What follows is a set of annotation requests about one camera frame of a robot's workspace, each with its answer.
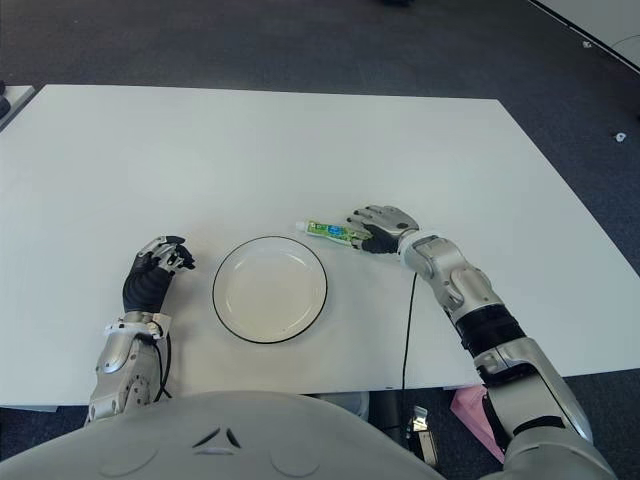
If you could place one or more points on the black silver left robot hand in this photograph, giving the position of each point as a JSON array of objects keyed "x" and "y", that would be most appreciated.
[{"x": 145, "y": 290}]

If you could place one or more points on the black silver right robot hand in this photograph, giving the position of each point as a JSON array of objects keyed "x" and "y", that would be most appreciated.
[{"x": 392, "y": 225}]

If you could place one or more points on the green white toothpaste tube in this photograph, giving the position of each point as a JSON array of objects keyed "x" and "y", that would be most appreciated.
[{"x": 327, "y": 230}]

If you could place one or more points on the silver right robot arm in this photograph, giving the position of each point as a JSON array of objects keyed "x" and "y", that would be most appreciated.
[{"x": 475, "y": 295}]

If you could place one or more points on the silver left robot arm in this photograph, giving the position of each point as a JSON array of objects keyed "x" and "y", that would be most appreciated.
[{"x": 117, "y": 370}]

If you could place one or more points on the white plate with black rim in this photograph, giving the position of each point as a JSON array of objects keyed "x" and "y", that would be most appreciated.
[{"x": 270, "y": 290}]

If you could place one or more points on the grey robot torso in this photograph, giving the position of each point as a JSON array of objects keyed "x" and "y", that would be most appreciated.
[{"x": 200, "y": 440}]

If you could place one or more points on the black table leg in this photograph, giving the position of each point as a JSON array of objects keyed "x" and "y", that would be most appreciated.
[{"x": 385, "y": 410}]

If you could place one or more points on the pink cardboard box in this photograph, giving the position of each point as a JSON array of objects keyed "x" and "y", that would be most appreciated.
[{"x": 472, "y": 410}]

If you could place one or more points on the white side table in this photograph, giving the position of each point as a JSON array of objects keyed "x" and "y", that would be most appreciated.
[{"x": 17, "y": 97}]

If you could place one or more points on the small white floor clip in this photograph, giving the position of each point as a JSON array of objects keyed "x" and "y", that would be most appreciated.
[{"x": 620, "y": 137}]

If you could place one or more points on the white desk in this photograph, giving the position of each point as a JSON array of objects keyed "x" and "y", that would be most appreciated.
[{"x": 590, "y": 25}]

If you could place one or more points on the silver metal bracket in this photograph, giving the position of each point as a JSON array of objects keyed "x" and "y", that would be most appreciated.
[{"x": 422, "y": 435}]

